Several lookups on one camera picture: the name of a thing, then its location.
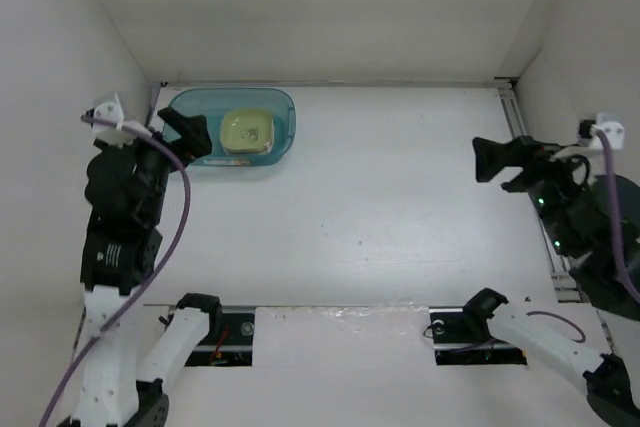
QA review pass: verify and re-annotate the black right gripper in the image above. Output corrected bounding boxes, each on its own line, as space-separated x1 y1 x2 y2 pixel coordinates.
470 132 593 252

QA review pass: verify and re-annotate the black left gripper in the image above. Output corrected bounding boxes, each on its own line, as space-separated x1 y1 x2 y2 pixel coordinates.
100 105 212 220

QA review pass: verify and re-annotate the green plate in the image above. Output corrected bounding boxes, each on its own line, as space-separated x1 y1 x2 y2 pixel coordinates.
219 108 275 148

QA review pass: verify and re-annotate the yellow plate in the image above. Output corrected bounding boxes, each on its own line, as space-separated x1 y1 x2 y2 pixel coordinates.
223 140 273 156

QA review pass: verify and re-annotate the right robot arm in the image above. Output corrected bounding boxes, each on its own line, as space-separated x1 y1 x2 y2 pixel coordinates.
462 132 639 426

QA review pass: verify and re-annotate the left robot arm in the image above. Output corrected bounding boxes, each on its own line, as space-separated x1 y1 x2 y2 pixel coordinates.
40 107 223 426

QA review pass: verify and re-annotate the teal plastic bin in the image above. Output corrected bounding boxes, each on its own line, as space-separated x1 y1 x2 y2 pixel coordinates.
149 87 296 167

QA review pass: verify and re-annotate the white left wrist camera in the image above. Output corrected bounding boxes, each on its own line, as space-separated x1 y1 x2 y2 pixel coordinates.
81 93 152 147

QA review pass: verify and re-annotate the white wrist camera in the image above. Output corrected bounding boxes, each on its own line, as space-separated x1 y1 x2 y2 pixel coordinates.
81 93 152 147
578 112 625 151

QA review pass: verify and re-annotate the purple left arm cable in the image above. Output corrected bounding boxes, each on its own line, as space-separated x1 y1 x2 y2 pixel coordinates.
38 116 192 426

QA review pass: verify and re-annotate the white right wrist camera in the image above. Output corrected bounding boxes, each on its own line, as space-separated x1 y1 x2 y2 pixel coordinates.
578 112 625 151

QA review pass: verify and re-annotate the aluminium frame rail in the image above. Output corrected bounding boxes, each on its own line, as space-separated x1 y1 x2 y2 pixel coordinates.
498 80 588 303

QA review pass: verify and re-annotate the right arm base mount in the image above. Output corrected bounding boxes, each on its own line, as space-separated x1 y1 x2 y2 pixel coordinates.
423 309 527 367

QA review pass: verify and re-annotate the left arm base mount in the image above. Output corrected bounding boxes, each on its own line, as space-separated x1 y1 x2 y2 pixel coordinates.
186 312 255 367

